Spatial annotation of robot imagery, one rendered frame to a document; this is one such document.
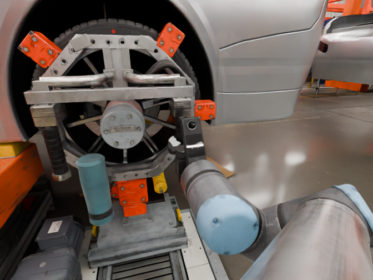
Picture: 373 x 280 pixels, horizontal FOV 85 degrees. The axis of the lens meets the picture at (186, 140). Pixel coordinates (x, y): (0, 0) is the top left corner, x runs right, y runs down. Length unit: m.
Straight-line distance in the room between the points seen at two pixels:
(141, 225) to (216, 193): 0.89
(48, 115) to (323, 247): 0.56
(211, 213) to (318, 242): 0.16
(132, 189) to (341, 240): 0.78
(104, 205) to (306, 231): 0.69
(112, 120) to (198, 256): 0.87
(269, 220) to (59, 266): 0.71
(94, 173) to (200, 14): 0.71
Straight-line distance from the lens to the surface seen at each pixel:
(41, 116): 0.60
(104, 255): 1.21
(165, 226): 1.17
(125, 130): 0.65
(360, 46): 2.87
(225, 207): 0.32
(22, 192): 1.08
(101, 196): 0.79
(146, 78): 0.58
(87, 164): 0.73
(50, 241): 1.00
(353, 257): 0.22
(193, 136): 0.48
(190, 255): 1.25
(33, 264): 0.96
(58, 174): 0.65
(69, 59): 0.78
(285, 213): 0.41
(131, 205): 0.96
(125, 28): 0.85
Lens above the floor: 1.06
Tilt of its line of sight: 22 degrees down
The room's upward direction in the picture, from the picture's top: straight up
